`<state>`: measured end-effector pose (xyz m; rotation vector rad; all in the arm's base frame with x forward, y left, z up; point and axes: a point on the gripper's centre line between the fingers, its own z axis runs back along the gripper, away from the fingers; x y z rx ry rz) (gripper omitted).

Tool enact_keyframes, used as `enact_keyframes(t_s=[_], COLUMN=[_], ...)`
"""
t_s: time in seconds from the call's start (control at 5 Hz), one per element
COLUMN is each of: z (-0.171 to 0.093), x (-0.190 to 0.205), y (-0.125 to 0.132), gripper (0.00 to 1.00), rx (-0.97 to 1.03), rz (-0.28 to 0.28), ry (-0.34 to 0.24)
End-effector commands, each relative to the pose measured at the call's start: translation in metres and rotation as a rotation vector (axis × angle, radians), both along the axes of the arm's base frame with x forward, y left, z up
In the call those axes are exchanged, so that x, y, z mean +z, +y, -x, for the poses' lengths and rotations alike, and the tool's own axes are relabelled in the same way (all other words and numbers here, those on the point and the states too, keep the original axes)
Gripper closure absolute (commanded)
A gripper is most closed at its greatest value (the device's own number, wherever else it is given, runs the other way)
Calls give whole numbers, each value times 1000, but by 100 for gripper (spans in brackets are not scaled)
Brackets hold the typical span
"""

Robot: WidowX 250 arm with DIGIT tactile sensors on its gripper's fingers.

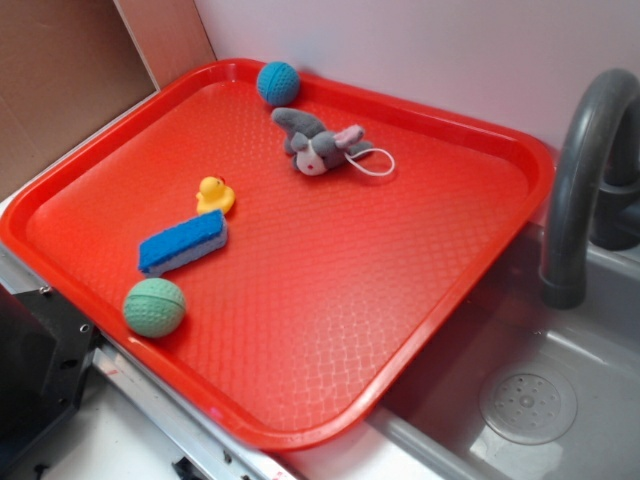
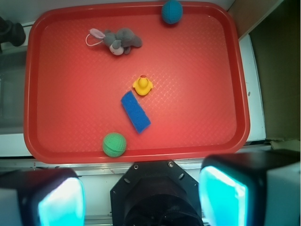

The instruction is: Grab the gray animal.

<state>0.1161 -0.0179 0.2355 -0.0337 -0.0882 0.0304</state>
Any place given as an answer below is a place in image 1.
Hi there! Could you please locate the blue textured ball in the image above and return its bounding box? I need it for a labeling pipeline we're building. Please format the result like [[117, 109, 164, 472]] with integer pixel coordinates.
[[256, 62, 301, 107]]

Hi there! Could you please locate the yellow rubber duck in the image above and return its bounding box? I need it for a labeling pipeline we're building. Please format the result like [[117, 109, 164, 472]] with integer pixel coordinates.
[[196, 176, 236, 215]]

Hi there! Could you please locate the green textured ball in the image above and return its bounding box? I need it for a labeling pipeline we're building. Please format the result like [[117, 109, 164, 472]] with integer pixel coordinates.
[[123, 278, 187, 338]]

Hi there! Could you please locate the gray plush animal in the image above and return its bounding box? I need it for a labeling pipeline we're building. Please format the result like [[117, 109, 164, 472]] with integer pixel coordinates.
[[271, 107, 396, 177]]

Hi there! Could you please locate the blue sponge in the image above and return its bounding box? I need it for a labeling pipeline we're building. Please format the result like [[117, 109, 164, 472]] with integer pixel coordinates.
[[138, 209, 228, 278]]

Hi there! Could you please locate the red plastic tray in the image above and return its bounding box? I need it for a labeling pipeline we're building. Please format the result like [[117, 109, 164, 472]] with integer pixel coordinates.
[[1, 60, 554, 451]]

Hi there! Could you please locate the gray plastic sink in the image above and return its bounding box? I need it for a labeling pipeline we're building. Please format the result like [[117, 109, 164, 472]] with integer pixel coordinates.
[[367, 219, 640, 480]]

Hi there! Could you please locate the brown cardboard panel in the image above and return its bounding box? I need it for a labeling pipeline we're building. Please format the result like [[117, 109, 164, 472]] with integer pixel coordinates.
[[1, 1, 215, 199]]

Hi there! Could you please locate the gray curved faucet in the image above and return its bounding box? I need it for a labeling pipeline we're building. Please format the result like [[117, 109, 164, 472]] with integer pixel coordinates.
[[540, 69, 639, 309]]

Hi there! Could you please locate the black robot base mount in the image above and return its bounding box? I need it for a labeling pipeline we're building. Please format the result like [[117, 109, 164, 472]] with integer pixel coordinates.
[[1, 288, 95, 449]]

